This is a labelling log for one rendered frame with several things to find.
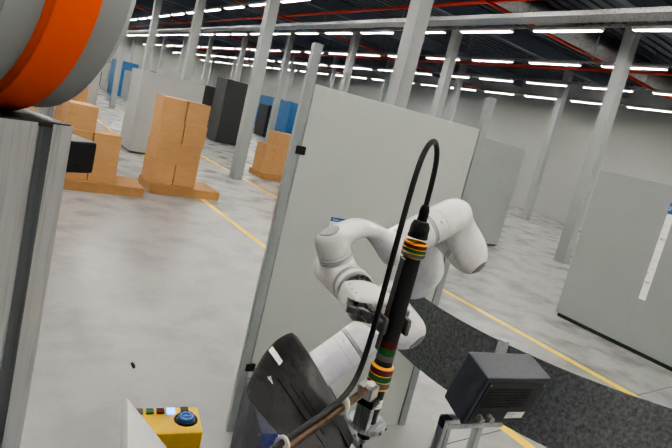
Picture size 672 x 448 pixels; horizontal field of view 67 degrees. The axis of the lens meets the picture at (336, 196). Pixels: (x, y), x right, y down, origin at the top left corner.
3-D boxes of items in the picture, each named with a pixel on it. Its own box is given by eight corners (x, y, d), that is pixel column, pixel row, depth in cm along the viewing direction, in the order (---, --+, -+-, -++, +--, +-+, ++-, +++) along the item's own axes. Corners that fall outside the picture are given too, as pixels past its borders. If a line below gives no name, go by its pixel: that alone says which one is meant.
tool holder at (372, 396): (369, 447, 90) (383, 397, 89) (336, 427, 93) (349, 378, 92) (390, 427, 98) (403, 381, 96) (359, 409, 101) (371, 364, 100)
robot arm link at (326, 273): (363, 257, 110) (371, 294, 113) (339, 239, 122) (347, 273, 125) (328, 272, 107) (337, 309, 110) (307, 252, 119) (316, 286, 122)
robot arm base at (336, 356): (281, 344, 168) (327, 311, 171) (307, 380, 176) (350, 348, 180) (301, 378, 151) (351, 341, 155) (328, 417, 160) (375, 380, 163)
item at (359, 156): (226, 432, 289) (315, 42, 258) (224, 427, 293) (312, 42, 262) (405, 425, 340) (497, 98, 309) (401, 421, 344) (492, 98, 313)
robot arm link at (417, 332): (342, 334, 175) (397, 294, 180) (375, 380, 167) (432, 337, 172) (339, 325, 165) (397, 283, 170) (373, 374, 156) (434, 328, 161)
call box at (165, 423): (122, 477, 113) (130, 434, 112) (121, 446, 122) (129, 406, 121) (195, 471, 120) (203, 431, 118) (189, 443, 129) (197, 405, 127)
